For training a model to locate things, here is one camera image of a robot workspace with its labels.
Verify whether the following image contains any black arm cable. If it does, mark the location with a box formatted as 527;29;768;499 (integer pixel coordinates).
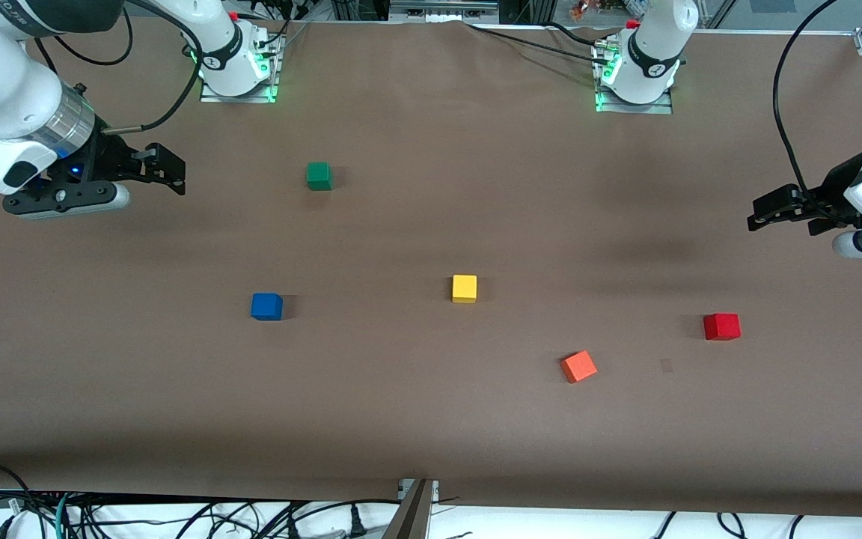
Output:
31;0;204;137
772;0;840;197

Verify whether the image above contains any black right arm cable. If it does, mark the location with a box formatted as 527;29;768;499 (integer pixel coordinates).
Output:
31;0;204;137

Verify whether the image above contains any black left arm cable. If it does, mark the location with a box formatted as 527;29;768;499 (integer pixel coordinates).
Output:
772;0;840;197

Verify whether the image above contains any grey power strip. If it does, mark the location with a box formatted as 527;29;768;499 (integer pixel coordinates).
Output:
389;0;500;19

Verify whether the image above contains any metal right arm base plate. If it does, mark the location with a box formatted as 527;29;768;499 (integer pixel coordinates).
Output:
200;28;280;104

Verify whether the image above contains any aluminium table leg profile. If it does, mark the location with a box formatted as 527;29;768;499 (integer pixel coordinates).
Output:
382;479;436;539

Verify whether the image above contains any orange cube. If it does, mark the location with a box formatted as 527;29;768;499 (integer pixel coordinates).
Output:
560;350;599;384

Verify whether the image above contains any brown table cover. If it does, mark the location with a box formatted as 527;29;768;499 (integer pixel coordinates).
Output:
0;16;862;519

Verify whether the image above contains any long black base cable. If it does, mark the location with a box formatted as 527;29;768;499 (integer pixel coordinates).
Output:
464;22;602;62

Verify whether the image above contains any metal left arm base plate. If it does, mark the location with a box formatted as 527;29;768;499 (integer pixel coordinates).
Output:
593;41;674;115

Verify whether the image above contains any red cube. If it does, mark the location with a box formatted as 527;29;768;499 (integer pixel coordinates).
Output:
703;313;742;341

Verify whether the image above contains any short black base cable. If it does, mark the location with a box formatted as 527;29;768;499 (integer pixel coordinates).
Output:
549;21;611;47

